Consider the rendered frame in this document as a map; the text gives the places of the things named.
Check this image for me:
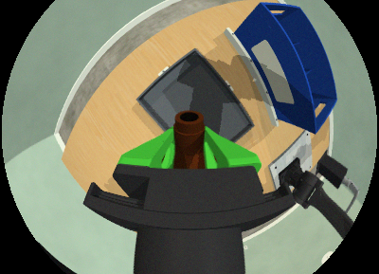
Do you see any brown bottle with green label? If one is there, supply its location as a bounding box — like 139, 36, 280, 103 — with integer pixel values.
173, 111, 206, 169

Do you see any blue divided crate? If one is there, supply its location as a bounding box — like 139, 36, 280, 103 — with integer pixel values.
234, 2, 337, 134

